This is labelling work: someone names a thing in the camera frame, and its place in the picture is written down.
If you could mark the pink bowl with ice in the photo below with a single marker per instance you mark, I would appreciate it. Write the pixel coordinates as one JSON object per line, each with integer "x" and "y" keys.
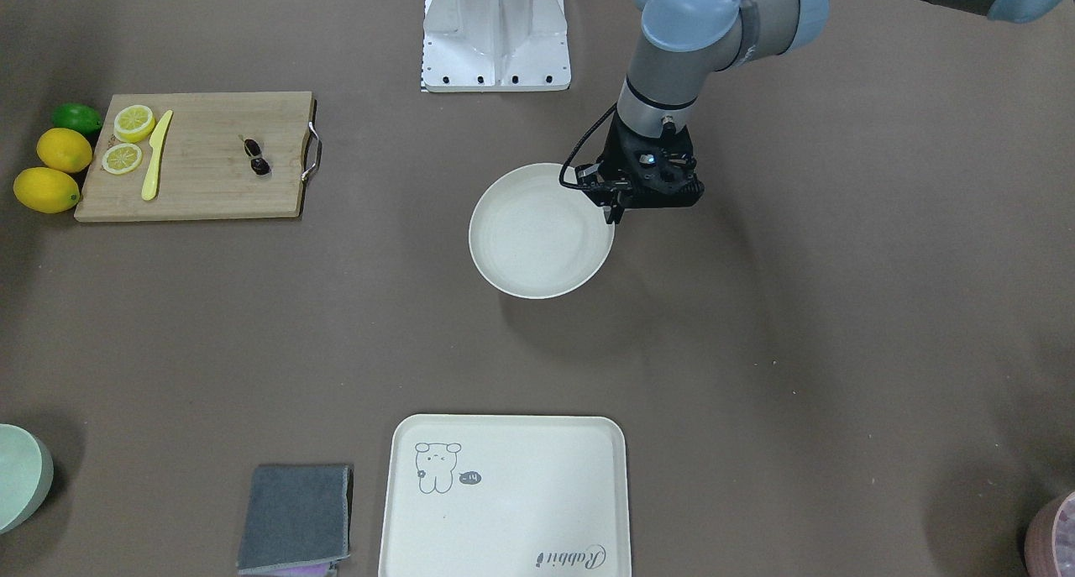
{"x": 1049, "y": 540}

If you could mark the yellow plastic knife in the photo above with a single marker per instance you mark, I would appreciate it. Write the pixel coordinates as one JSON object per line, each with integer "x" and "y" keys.
{"x": 157, "y": 138}

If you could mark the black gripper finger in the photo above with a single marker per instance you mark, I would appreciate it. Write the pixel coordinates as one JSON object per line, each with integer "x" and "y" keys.
{"x": 617, "y": 204}

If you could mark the green lime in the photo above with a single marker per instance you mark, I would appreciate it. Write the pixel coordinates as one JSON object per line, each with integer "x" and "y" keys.
{"x": 83, "y": 119}

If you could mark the bamboo cutting board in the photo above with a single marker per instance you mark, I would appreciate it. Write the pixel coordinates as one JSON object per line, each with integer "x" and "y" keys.
{"x": 205, "y": 173}

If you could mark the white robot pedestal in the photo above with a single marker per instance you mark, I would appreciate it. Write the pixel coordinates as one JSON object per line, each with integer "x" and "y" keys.
{"x": 495, "y": 46}

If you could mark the yellow lemon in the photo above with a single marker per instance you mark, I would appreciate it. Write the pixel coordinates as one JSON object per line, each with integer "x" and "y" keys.
{"x": 64, "y": 150}
{"x": 46, "y": 190}

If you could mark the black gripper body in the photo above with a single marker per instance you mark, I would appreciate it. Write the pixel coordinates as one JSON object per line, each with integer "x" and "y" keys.
{"x": 614, "y": 210}

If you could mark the grey folded cloth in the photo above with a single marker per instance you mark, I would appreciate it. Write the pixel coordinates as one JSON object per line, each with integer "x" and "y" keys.
{"x": 296, "y": 521}

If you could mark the cream round plate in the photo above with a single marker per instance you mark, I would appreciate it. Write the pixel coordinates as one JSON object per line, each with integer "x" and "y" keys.
{"x": 532, "y": 238}

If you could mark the mint green bowl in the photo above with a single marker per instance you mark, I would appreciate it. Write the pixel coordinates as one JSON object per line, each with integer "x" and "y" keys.
{"x": 27, "y": 470}

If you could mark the lemon slice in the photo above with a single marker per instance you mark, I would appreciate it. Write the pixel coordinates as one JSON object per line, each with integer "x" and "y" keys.
{"x": 134, "y": 124}
{"x": 121, "y": 159}

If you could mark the cream rectangular tray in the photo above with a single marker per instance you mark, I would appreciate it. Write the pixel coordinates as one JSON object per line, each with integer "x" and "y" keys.
{"x": 506, "y": 495}

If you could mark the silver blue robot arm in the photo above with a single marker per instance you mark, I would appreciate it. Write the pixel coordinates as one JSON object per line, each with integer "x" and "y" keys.
{"x": 683, "y": 41}

